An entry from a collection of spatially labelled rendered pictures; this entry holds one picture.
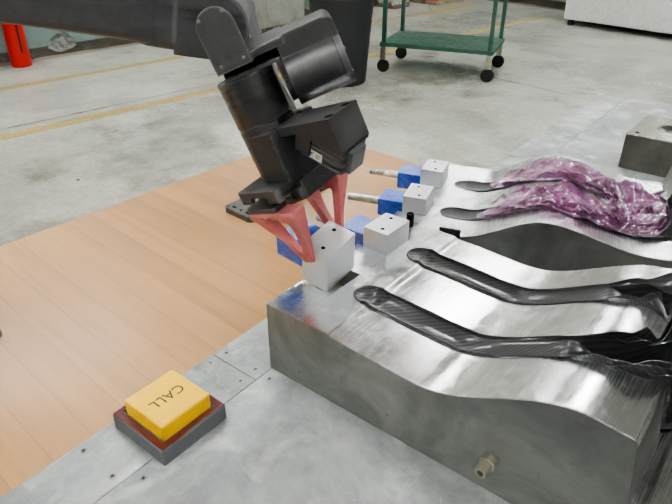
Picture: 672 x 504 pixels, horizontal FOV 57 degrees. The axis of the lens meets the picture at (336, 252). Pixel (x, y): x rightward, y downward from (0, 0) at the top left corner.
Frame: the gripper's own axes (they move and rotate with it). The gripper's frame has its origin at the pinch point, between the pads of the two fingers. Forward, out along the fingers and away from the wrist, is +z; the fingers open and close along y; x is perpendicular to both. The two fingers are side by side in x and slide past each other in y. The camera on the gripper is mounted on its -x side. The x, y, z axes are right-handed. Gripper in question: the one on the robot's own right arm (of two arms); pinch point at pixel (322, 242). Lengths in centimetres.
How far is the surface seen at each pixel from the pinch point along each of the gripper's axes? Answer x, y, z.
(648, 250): -21.3, 31.3, 21.4
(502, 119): 157, 304, 104
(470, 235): -1.5, 23.4, 14.0
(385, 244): -0.5, 8.4, 5.8
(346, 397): -4.8, -9.6, 13.0
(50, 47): 514, 226, -53
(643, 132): -7, 78, 26
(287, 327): 0.9, -8.4, 5.3
